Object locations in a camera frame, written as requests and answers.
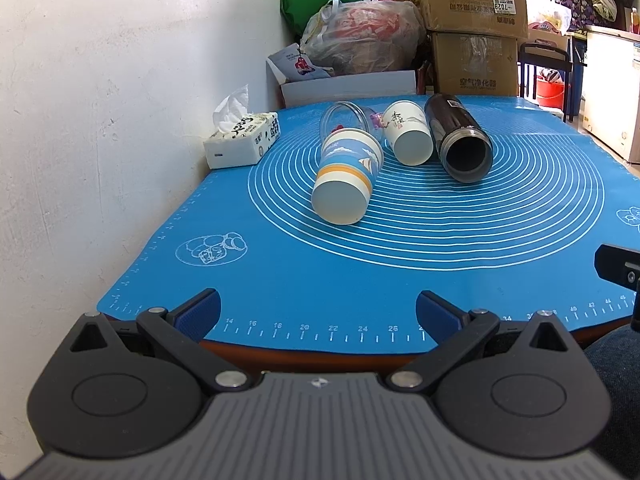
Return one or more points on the clear glass jar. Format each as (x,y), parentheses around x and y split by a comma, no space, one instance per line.
(346,114)

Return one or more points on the black thermos bottle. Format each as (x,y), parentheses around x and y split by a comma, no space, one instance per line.
(463,148)

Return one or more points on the red bucket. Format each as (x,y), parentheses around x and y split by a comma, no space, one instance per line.
(552,93)

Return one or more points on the white flat box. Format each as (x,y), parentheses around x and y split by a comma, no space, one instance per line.
(350,87)

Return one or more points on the clear plastic bag red contents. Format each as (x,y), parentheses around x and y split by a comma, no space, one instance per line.
(368,36)

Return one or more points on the white paper cup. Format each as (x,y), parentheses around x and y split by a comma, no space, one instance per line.
(406,130)

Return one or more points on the blue silicone baking mat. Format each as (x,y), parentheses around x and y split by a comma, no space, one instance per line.
(521,240)

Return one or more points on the blue sailboat paper cup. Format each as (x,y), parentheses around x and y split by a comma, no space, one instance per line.
(350,161)

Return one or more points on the lower cardboard box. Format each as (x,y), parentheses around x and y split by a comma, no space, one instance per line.
(475,65)

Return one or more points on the white printed carton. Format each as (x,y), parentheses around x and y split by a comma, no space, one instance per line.
(291,64)

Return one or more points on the black stool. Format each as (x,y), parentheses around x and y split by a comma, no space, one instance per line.
(532,56)

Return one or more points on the white tissue pack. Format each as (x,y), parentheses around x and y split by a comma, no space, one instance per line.
(240,138)

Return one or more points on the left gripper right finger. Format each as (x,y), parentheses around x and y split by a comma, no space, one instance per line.
(459,336)

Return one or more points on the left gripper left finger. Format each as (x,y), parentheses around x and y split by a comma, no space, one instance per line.
(178,333)

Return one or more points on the white chest freezer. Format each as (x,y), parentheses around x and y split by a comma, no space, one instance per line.
(610,90)

